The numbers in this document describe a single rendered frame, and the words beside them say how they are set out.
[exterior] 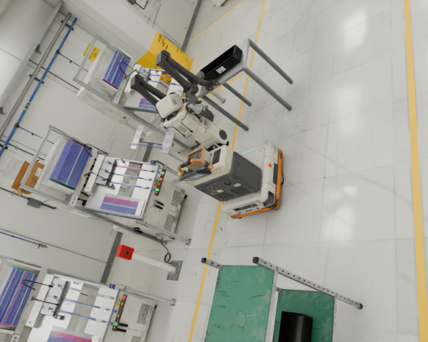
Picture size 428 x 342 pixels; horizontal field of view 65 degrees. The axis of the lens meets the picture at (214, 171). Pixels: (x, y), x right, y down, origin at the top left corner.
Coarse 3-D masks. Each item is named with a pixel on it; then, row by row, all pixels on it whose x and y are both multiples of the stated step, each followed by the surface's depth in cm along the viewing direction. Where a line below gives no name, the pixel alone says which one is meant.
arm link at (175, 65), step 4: (164, 52) 277; (168, 52) 281; (168, 56) 280; (168, 60) 283; (172, 60) 285; (172, 64) 286; (176, 64) 287; (180, 64) 291; (176, 68) 288; (180, 68) 289; (184, 68) 293; (180, 72) 292; (184, 72) 292; (188, 72) 295; (184, 76) 296; (188, 76) 295; (192, 76) 296; (196, 76) 300; (188, 80) 299; (192, 80) 298; (196, 80) 298; (196, 84) 302
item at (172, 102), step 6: (168, 96) 291; (174, 96) 294; (162, 102) 296; (168, 102) 291; (174, 102) 292; (180, 102) 297; (162, 108) 298; (168, 108) 294; (174, 108) 291; (180, 108) 297; (162, 114) 301; (168, 114) 298
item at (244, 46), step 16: (240, 48) 361; (256, 48) 365; (240, 64) 344; (272, 64) 381; (224, 80) 357; (256, 80) 350; (288, 80) 397; (240, 96) 434; (272, 96) 367; (224, 112) 403
